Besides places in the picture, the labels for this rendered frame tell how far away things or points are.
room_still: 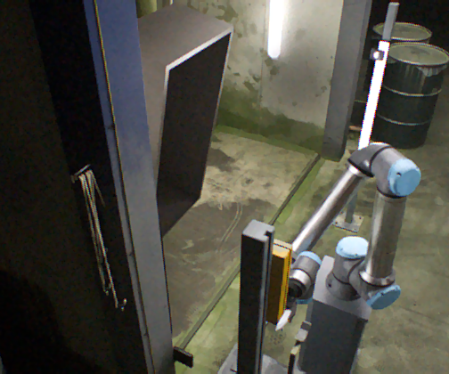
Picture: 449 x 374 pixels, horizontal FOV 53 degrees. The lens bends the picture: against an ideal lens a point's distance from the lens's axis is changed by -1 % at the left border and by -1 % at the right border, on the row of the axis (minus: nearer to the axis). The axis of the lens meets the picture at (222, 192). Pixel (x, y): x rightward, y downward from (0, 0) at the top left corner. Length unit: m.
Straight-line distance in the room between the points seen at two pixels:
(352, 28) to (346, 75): 0.39
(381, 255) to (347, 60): 2.37
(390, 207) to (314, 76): 2.53
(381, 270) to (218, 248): 1.60
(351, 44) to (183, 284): 2.28
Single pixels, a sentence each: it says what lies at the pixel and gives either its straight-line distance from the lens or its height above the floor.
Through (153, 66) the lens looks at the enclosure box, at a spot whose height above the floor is 1.62.
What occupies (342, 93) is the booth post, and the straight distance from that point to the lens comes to 4.09.
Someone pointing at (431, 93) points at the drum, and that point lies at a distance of 4.57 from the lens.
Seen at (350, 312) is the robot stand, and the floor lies 0.64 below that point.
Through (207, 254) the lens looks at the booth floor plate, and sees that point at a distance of 3.26.
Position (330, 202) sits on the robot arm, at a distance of 1.78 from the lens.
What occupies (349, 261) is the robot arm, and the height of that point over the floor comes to 0.87.
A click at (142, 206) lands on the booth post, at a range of 1.47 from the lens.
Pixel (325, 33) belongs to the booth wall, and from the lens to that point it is 3.97.
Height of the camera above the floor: 2.32
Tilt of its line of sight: 37 degrees down
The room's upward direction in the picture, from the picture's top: straight up
